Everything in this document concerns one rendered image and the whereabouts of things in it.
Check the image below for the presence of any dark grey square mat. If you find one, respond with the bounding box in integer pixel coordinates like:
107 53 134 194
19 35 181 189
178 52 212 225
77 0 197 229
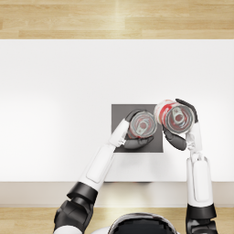
111 103 165 154

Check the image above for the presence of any red soda can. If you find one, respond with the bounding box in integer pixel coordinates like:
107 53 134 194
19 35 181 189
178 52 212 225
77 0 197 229
128 110 158 140
154 99 196 135

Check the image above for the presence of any dark round robot body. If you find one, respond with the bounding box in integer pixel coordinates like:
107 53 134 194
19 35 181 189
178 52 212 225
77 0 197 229
107 212 181 234

